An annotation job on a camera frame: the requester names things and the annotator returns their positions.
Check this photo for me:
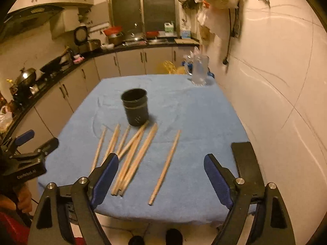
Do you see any wooden chopstick one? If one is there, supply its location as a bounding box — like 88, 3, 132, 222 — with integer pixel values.
91, 126, 107, 172

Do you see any wooden chopstick six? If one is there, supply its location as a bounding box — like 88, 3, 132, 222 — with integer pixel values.
119, 123, 158, 196

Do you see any wooden chopstick four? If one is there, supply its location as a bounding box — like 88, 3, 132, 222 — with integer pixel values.
118, 121, 149, 160

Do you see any wooden chopstick three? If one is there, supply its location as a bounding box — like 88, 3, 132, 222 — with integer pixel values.
116, 125, 130, 155

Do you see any wooden chopstick seven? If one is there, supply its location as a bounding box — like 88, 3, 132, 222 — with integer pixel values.
148, 130, 181, 206

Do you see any black utensil cup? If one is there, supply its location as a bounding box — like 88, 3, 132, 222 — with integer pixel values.
121, 88, 149, 127

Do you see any dark kitchen window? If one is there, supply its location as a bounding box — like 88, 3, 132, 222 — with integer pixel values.
109, 0, 178, 32

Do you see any operator hand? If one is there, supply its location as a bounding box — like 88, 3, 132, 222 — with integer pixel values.
15, 183, 32, 214

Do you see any steel pot with lid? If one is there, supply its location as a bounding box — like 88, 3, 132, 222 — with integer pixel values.
15, 68, 37, 87

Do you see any black phone on table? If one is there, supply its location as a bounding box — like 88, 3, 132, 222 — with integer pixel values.
231, 142, 265, 197

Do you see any black frying pan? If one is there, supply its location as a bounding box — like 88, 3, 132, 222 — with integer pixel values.
40, 47, 70, 74

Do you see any blue table cloth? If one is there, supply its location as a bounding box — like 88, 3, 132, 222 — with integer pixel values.
38, 75, 248, 224

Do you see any rice cooker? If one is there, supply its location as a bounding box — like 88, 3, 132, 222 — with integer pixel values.
73, 26, 101, 55

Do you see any range hood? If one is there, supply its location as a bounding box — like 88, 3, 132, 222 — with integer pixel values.
1, 4, 63, 41

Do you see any red basin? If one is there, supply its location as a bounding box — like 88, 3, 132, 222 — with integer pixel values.
103, 26, 122, 37

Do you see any yellow plastic bag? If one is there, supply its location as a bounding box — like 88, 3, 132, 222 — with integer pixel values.
163, 61, 186, 75

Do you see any wooden cutting board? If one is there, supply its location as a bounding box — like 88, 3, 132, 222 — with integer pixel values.
174, 38, 199, 45

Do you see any white detergent bottle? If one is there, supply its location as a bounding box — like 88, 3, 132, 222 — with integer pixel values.
164, 22, 175, 34

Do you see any clear glass mug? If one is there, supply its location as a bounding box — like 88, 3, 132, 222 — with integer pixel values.
184, 54, 209, 86

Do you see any black hanging cable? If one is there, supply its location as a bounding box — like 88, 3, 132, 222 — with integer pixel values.
222, 7, 241, 66

